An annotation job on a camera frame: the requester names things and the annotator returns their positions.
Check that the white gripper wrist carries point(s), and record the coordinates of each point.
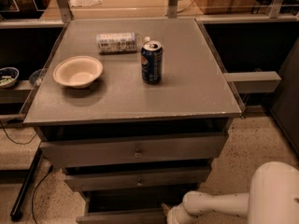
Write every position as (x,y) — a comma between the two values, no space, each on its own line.
(175,214)

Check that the grey bottom drawer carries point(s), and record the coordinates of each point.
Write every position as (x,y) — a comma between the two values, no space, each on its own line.
(132,206)

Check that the grey drawer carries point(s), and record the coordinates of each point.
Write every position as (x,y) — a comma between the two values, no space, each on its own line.
(137,179)
(132,206)
(80,153)

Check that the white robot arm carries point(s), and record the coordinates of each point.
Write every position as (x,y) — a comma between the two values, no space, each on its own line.
(273,198)

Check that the grey top drawer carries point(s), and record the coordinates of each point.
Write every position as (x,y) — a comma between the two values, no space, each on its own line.
(80,153)

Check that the grey middle drawer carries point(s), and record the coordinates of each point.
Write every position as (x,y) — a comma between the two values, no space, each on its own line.
(137,179)

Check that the grey drawer cabinet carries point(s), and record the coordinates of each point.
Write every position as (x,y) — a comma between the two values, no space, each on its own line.
(192,98)

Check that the black metal floor bar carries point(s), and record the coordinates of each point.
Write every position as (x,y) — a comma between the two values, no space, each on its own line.
(16,214)

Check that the grey side shelf beam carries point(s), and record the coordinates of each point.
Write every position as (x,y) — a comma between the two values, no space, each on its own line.
(254,82)

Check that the blue pepsi can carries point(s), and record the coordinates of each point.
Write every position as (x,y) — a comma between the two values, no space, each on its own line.
(151,61)

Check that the white paper bowl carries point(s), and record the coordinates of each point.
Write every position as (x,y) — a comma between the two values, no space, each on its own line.
(78,72)

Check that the clear plastic water bottle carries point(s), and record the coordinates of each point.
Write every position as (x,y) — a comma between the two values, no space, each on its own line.
(112,43)

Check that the dark round dish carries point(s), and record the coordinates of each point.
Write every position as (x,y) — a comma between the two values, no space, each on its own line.
(37,77)

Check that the small blue patterned bowl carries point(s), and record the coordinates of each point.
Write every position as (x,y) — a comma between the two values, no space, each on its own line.
(8,77)

